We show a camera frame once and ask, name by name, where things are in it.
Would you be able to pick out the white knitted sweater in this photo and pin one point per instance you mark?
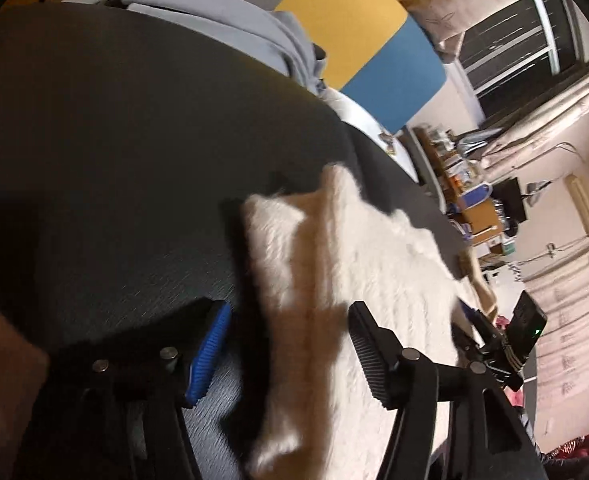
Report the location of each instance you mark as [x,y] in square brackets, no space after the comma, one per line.
[345,288]

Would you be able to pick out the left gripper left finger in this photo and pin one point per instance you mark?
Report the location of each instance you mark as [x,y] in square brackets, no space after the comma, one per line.
[180,351]

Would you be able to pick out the dark round table mat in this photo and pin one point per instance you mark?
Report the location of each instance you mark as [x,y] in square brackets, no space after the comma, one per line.
[127,147]

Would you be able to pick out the beige cloth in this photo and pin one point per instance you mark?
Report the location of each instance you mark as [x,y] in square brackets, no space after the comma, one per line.
[470,267]

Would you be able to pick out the white pillow with print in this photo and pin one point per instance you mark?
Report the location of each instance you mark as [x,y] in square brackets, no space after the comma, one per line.
[356,116]

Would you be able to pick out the grey blue garment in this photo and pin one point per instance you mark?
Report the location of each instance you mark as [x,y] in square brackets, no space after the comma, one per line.
[274,38]

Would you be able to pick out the cluttered wooden desk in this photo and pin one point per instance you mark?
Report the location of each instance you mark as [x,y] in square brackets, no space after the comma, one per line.
[487,214]

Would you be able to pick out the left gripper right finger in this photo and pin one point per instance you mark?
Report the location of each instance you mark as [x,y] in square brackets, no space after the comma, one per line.
[397,376]

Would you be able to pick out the grey yellow blue headboard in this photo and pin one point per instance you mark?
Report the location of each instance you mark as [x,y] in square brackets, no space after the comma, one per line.
[377,54]

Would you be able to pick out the red sofa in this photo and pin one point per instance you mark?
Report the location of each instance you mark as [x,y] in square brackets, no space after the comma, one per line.
[575,448]

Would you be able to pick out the wall air conditioner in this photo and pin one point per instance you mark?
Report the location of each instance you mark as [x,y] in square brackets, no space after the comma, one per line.
[579,197]

